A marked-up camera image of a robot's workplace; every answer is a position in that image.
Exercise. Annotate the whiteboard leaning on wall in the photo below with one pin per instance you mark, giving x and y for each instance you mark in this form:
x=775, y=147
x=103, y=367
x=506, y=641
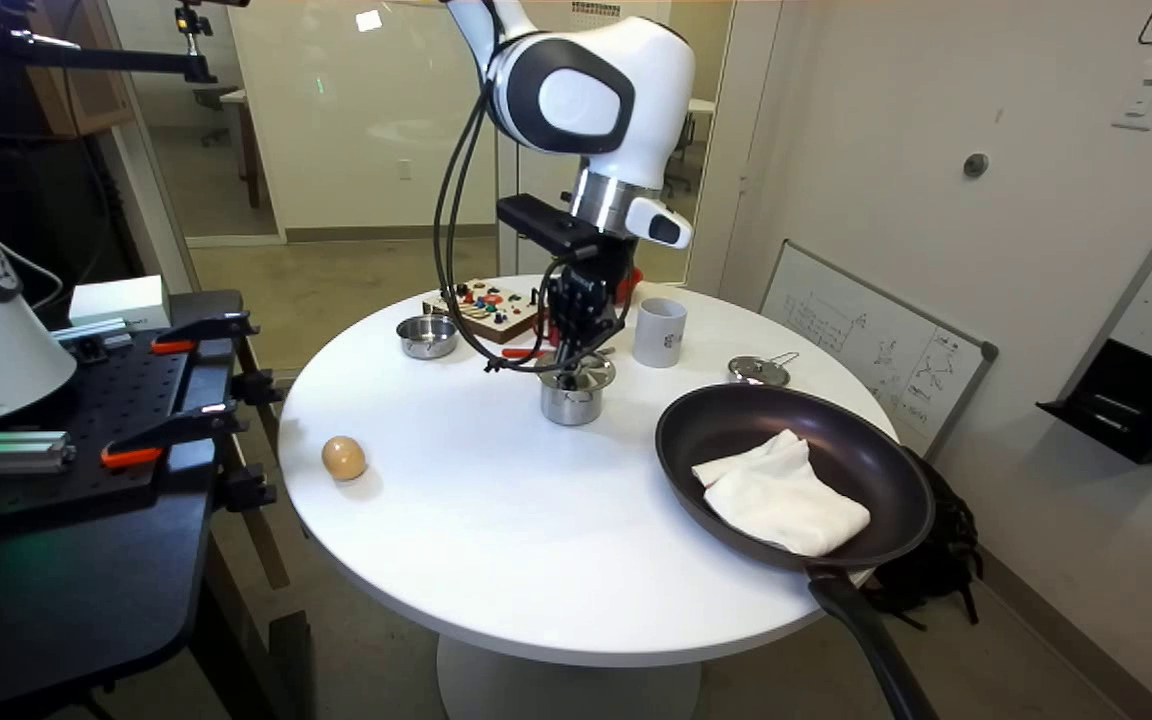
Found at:
x=868, y=343

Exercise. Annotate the white wall switch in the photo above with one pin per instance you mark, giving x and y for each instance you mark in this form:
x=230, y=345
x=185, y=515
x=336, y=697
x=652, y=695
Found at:
x=1134, y=116

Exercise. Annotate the small steel pot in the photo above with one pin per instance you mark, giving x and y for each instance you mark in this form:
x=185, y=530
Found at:
x=575, y=406

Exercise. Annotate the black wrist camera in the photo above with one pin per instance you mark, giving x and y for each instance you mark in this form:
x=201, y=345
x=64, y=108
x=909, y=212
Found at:
x=556, y=225

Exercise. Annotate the wooden busy board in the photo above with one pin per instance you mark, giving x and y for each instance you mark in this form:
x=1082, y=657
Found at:
x=497, y=309

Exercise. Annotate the white folded cloth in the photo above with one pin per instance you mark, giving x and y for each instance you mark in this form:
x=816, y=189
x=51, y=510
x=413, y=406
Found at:
x=783, y=499

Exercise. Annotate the black backpack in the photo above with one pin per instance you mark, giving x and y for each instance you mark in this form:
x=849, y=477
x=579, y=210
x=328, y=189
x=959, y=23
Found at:
x=940, y=535

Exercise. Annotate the black frying pan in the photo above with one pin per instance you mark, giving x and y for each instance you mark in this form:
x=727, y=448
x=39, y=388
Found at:
x=739, y=424

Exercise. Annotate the brown wooden egg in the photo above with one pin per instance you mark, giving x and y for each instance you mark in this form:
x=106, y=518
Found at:
x=344, y=459

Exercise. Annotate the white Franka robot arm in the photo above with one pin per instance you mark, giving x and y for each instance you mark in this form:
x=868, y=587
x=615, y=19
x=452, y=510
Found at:
x=600, y=81

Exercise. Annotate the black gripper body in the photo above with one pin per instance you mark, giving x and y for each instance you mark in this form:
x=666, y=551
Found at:
x=586, y=296

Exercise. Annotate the black workbench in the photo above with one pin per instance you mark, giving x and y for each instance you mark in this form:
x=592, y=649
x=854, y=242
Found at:
x=70, y=563

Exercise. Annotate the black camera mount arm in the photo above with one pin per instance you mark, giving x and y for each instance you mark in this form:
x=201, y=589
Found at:
x=108, y=58

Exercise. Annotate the small metal strainer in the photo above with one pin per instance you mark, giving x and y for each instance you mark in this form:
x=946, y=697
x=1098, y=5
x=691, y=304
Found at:
x=756, y=370

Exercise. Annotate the red bowl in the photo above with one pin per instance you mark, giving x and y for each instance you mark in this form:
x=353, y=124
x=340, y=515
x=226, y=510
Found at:
x=629, y=282

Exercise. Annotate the black wall tray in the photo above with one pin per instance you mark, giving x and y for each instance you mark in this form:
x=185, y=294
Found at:
x=1120, y=402

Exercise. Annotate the round grey wall knob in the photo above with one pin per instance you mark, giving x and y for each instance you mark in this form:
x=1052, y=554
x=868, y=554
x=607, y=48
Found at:
x=973, y=166

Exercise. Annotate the white box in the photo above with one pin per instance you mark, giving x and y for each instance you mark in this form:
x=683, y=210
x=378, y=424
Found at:
x=117, y=296

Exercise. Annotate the white mug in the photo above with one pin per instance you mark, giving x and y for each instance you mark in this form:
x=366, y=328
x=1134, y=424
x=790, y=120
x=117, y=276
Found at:
x=663, y=337

